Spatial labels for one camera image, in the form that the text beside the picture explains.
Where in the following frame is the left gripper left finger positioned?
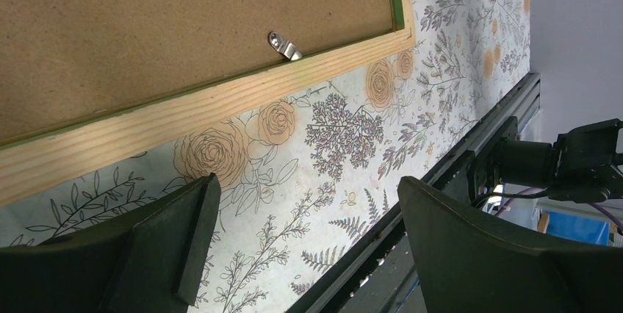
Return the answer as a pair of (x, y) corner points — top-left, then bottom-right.
(1, 174), (221, 312)

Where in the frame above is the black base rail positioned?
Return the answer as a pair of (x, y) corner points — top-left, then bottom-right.
(288, 73), (541, 312)

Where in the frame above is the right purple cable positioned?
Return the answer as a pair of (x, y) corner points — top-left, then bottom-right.
(494, 186), (623, 234)

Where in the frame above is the wooden picture frame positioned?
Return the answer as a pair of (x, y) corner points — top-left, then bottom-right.
(1, 0), (416, 205)

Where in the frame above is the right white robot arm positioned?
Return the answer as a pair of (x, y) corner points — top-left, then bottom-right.
(467, 116), (622, 204)

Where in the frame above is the floral tablecloth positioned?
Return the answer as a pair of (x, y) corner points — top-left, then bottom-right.
(1, 0), (530, 312)

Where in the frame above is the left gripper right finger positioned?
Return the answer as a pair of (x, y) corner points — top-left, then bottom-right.
(409, 176), (622, 312)

